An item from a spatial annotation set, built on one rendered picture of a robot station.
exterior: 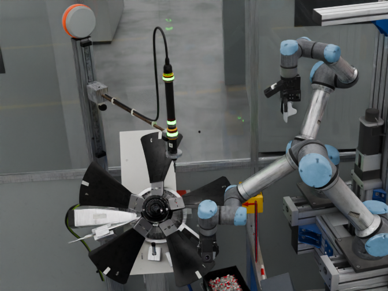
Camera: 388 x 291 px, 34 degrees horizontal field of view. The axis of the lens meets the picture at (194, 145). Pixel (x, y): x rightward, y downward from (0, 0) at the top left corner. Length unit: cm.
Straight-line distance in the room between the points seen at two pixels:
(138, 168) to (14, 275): 129
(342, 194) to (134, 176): 108
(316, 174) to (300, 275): 174
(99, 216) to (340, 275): 110
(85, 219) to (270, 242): 133
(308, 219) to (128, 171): 91
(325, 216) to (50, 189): 152
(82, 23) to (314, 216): 146
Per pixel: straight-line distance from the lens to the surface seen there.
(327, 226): 318
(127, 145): 314
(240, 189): 264
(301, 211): 319
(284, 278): 235
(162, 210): 279
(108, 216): 297
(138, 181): 310
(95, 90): 309
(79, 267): 397
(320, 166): 239
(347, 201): 251
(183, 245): 283
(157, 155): 288
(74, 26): 309
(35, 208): 376
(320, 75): 322
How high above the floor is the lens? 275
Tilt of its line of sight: 28 degrees down
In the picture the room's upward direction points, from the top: 3 degrees counter-clockwise
